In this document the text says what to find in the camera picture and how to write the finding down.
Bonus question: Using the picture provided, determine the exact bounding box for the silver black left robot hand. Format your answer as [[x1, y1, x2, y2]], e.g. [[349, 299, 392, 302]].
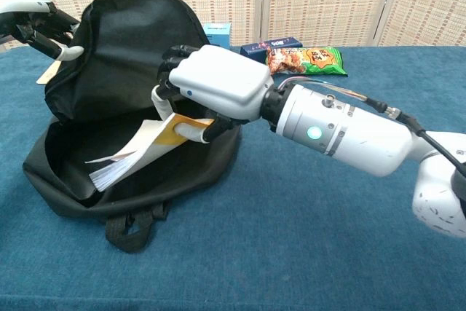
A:
[[0, 0, 84, 63]]

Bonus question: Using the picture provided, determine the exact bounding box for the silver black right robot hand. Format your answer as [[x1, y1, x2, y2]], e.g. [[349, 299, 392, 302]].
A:
[[151, 44, 275, 144]]

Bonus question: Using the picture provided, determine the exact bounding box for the green orange snack bag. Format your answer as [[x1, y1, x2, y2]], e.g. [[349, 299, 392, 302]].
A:
[[265, 46, 349, 78]]

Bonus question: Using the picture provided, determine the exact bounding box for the black backpack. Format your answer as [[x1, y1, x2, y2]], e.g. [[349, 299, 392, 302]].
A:
[[22, 0, 243, 253]]

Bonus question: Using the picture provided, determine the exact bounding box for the white yellow-edged notebook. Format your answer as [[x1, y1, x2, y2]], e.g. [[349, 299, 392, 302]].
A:
[[84, 113, 216, 193]]

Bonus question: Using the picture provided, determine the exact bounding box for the long dark blue box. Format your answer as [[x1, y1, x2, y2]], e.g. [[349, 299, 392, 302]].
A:
[[240, 36, 304, 63]]

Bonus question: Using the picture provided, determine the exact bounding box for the small light blue box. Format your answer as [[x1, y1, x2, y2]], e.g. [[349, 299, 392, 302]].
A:
[[202, 22, 232, 50]]

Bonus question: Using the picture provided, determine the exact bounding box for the blue carpet table cover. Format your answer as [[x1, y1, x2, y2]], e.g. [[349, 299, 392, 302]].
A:
[[0, 44, 466, 311]]

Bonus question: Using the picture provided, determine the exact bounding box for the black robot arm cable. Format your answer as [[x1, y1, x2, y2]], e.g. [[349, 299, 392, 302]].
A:
[[275, 76, 466, 177]]

